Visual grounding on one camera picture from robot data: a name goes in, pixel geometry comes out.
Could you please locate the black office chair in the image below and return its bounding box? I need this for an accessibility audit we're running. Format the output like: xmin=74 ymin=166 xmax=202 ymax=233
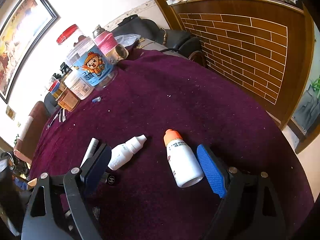
xmin=112 ymin=14 xmax=206 ymax=67

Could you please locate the purple velvet tablecloth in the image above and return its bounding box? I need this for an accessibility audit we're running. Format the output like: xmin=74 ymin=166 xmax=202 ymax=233
xmin=30 ymin=49 xmax=313 ymax=239

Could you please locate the orange cap white bottle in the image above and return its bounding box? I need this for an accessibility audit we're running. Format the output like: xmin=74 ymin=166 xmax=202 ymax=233
xmin=164 ymin=129 xmax=204 ymax=188

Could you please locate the framed wall painting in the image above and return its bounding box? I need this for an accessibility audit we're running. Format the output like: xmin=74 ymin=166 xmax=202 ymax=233
xmin=1 ymin=0 xmax=59 ymax=103

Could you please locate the black lipstick tube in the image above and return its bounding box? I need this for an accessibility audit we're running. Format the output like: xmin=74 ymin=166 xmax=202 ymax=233
xmin=100 ymin=172 xmax=119 ymax=186

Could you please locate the red lid clear jar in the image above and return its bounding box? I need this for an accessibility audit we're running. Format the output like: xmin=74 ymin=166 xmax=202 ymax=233
xmin=56 ymin=24 xmax=86 ymax=54

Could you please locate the black clamp on sofa right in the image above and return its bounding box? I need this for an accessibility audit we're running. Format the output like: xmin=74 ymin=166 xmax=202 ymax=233
xmin=60 ymin=62 xmax=71 ymax=76

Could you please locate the wooden brick pattern counter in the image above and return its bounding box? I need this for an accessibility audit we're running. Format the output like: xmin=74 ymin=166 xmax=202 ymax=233
xmin=155 ymin=0 xmax=314 ymax=128

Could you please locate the gold tin red lid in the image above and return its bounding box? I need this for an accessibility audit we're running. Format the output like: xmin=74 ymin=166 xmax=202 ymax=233
xmin=49 ymin=80 xmax=67 ymax=100

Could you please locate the blue cartoon label jar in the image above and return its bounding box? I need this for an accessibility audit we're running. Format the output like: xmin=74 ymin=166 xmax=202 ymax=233
xmin=66 ymin=37 xmax=117 ymax=90

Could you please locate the white pen far right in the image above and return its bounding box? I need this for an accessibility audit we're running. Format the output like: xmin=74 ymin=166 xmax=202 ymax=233
xmin=62 ymin=109 xmax=66 ymax=122

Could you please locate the white plastic tub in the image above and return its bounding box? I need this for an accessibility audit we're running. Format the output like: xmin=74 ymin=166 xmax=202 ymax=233
xmin=63 ymin=70 xmax=94 ymax=100

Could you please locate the black leather sofa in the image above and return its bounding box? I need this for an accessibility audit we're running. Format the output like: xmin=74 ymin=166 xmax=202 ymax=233
xmin=44 ymin=92 xmax=60 ymax=115

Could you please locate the white dropper bottle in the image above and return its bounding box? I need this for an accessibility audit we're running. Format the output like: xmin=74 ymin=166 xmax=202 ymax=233
xmin=108 ymin=135 xmax=147 ymax=171

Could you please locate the brown armchair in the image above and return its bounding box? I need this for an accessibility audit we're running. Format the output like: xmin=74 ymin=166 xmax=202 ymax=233
xmin=14 ymin=101 xmax=49 ymax=164

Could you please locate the white marker pen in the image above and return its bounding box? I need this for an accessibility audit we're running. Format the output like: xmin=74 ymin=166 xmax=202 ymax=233
xmin=80 ymin=138 xmax=99 ymax=167

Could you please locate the small clear blue cap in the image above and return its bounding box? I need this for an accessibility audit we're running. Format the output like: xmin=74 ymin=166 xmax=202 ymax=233
xmin=92 ymin=96 xmax=102 ymax=103

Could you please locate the small wall plaque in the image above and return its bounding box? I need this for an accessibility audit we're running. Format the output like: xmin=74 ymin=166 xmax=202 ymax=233
xmin=6 ymin=105 xmax=16 ymax=120

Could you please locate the pink lid flask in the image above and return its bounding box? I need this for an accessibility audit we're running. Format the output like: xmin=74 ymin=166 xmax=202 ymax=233
xmin=93 ymin=25 xmax=129 ymax=65

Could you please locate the black pen far table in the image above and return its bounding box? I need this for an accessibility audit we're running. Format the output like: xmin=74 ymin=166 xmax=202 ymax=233
xmin=46 ymin=110 xmax=61 ymax=130

